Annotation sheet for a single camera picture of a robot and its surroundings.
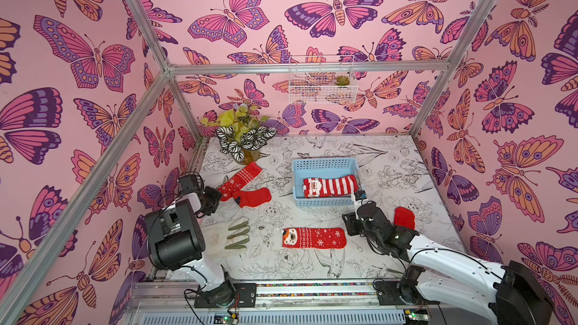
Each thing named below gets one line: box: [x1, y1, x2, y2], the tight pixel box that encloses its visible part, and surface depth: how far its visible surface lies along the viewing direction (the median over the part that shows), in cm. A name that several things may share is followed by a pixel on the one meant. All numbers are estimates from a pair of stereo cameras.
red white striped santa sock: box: [302, 174, 359, 198], surface depth 99 cm
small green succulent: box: [334, 75, 350, 86], surface depth 94 cm
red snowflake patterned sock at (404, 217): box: [393, 206, 416, 231], surface depth 94 cm
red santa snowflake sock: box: [281, 227, 347, 250], surface depth 87 cm
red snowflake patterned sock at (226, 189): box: [216, 161, 263, 202], surface depth 105 cm
